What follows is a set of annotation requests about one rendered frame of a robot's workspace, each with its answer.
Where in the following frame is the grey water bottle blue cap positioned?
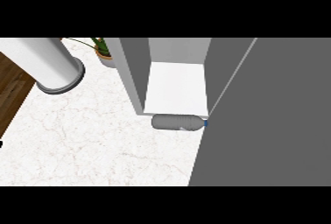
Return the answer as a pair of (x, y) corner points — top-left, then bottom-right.
(150, 114), (210, 132)

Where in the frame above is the grey white open cabinet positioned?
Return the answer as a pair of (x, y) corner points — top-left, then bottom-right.
(104, 38), (259, 117)

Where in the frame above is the dark grey cabinet door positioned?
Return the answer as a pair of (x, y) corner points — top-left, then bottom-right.
(188, 38), (331, 187)

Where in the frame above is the white cylinder grey rim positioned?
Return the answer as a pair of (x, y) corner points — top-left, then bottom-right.
(0, 38), (88, 95)

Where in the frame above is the green potted plant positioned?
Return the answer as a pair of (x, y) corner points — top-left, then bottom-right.
(64, 38), (119, 69)

